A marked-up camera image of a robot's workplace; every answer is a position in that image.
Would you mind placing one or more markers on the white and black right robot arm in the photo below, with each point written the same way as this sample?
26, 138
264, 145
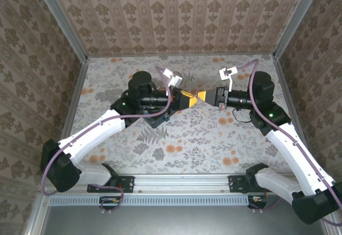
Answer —
294, 152

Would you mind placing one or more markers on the aluminium frame side rail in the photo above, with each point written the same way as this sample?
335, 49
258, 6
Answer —
285, 85
77, 90

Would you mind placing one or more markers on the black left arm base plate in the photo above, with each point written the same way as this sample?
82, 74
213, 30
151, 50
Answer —
125, 184

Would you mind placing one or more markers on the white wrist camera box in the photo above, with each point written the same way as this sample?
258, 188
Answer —
175, 80
227, 73

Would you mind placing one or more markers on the grey metal panel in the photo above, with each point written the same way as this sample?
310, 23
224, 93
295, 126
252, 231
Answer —
173, 221

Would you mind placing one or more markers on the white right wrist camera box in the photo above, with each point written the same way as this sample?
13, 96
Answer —
227, 73

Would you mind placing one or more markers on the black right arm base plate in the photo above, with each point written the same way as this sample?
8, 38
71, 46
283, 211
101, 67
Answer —
236, 184

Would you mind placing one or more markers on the aluminium mounting rail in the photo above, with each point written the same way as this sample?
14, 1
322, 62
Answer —
181, 184

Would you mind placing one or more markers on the black controller board box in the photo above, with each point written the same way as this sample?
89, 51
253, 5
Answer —
109, 203
257, 202

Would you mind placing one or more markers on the aluminium frame post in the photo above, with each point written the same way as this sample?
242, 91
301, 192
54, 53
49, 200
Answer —
296, 16
61, 21

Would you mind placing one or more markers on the floral printed tablecloth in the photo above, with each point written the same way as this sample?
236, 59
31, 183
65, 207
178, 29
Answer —
187, 144

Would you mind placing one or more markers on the aluminium frame rear rail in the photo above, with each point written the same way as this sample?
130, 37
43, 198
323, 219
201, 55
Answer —
181, 55

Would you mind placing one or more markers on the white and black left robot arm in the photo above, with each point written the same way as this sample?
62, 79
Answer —
91, 133

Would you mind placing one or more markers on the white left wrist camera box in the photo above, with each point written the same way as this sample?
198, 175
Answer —
175, 80

